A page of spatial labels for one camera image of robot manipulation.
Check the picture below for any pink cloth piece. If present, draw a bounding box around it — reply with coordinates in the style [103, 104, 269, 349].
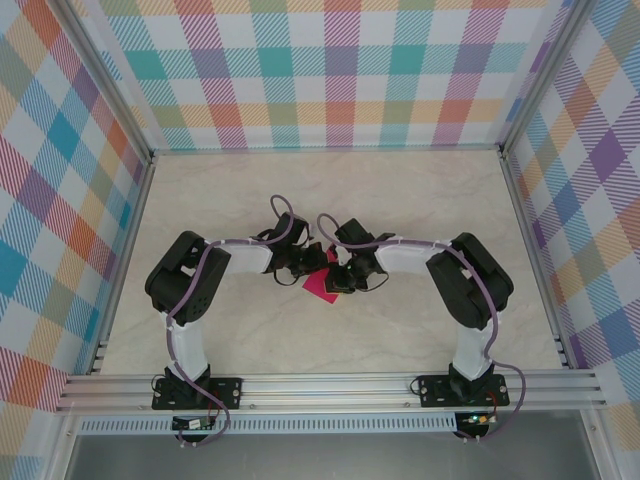
[302, 248, 342, 305]

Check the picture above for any grey metal panel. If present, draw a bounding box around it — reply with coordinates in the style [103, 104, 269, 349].
[64, 432, 601, 480]

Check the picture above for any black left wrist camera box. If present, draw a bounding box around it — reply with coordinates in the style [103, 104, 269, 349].
[276, 212, 311, 242]

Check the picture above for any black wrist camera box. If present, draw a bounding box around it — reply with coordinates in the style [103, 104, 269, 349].
[333, 218, 375, 247]
[276, 212, 311, 242]

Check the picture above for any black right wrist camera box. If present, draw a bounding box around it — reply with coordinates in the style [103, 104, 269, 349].
[333, 218, 375, 247]

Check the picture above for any aluminium table edge rail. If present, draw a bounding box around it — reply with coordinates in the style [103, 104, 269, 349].
[499, 149, 576, 370]
[87, 154, 157, 376]
[149, 144, 506, 154]

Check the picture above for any wide aluminium base rail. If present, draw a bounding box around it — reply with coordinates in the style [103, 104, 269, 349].
[54, 368, 609, 414]

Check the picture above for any perforated grey cable duct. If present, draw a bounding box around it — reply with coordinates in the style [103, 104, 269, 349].
[77, 412, 459, 435]

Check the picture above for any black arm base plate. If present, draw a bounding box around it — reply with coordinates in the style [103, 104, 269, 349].
[418, 373, 511, 409]
[151, 377, 245, 412]

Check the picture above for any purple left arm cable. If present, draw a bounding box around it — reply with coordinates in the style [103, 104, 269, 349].
[166, 194, 299, 448]

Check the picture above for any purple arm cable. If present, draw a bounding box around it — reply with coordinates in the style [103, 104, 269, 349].
[166, 194, 299, 448]
[318, 213, 527, 444]

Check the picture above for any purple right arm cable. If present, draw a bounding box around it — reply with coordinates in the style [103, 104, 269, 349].
[318, 213, 527, 444]

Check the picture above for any aluminium frame post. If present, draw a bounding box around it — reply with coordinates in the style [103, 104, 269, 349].
[497, 0, 589, 156]
[58, 0, 156, 166]

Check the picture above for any aluminium frame leg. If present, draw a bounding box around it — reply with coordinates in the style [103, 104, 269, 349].
[42, 412, 84, 480]
[582, 407, 619, 480]

